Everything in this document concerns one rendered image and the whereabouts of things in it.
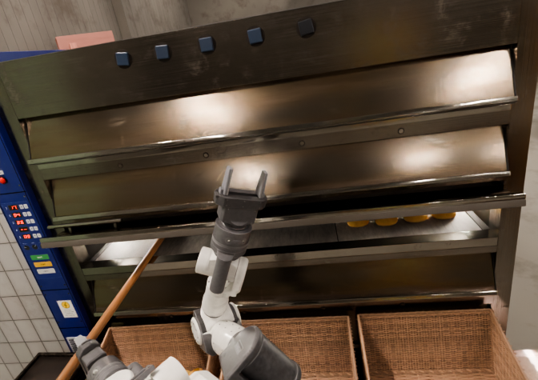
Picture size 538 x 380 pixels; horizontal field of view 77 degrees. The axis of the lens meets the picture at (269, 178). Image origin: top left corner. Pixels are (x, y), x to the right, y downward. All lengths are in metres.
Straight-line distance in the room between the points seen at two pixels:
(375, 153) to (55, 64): 1.22
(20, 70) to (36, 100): 0.11
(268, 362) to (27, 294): 1.55
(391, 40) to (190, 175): 0.88
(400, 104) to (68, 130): 1.26
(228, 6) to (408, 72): 9.47
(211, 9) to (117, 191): 9.40
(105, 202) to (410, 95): 1.26
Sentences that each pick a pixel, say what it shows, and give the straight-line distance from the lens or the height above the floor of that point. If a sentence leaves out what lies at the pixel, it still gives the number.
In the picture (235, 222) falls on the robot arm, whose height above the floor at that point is 1.64.
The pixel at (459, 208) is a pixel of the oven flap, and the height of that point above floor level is 1.40.
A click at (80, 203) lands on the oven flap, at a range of 1.65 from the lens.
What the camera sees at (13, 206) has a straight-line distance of 1.82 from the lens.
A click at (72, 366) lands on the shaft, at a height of 1.20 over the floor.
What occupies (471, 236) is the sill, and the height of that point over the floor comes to 1.18.
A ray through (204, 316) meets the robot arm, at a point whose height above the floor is 1.32.
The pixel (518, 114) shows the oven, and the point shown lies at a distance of 1.44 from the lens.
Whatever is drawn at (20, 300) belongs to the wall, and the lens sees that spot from 2.19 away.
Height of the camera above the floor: 2.00
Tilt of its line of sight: 21 degrees down
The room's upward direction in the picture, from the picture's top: 9 degrees counter-clockwise
